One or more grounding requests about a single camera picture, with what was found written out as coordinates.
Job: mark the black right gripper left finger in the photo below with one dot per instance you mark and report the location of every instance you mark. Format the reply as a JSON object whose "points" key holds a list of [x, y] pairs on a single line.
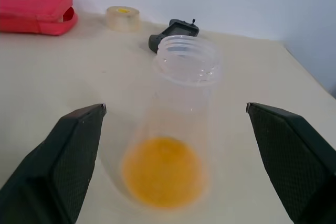
{"points": [[52, 171]]}

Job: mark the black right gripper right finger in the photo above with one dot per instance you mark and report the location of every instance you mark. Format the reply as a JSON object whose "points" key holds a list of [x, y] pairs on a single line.
{"points": [[291, 161]]}

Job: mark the clear plastic jar orange liquid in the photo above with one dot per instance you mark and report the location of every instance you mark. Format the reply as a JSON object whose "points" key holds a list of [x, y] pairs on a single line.
{"points": [[168, 129]]}

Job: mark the red fabric pouch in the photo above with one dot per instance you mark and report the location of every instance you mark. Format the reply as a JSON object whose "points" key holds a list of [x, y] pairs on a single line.
{"points": [[29, 11]]}

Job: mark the clear tape roll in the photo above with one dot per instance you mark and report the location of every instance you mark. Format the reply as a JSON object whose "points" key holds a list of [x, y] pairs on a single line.
{"points": [[123, 19]]}

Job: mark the black handheld controller with screen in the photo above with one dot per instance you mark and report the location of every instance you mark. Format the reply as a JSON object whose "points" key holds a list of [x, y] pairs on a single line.
{"points": [[172, 31]]}

